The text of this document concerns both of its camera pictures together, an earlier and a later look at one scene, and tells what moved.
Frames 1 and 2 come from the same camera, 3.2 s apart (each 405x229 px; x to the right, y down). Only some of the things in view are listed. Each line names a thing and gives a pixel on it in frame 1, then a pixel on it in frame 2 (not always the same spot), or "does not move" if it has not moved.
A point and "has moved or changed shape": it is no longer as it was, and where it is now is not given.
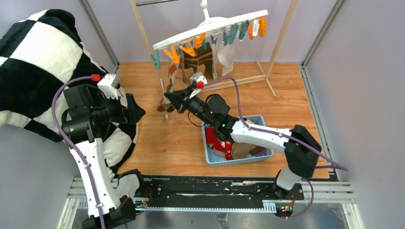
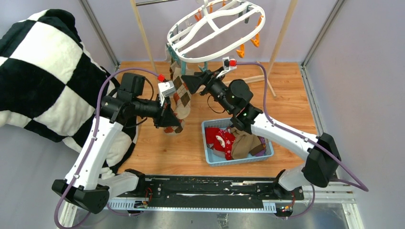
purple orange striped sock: (261, 153) does not move
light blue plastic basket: (212, 160) does not move
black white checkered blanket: (39, 53) does not move
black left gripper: (130, 115) → (166, 117)
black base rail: (214, 192) does not move
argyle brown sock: (165, 105) has moved or changed shape
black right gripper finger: (177, 98) → (194, 82)
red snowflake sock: (229, 150) → (212, 132)
